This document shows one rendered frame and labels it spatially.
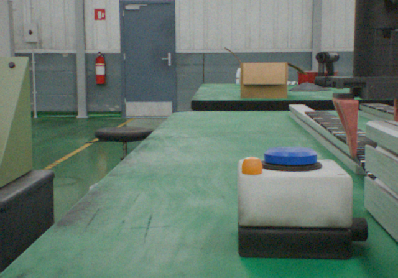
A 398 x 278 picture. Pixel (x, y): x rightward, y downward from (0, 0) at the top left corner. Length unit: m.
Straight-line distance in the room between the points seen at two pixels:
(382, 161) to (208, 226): 0.16
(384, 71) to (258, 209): 0.37
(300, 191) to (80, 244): 0.18
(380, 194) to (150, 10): 11.11
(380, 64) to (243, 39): 10.78
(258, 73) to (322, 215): 2.26
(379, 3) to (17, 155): 0.47
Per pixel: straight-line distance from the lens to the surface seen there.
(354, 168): 0.84
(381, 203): 0.56
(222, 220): 0.57
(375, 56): 0.78
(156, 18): 11.59
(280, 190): 0.45
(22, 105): 0.84
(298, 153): 0.47
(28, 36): 11.93
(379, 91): 0.78
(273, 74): 2.71
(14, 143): 0.81
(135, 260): 0.46
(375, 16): 0.79
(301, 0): 11.67
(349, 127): 0.79
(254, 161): 0.45
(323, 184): 0.46
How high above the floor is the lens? 0.92
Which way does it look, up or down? 6 degrees down
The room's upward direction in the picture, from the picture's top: straight up
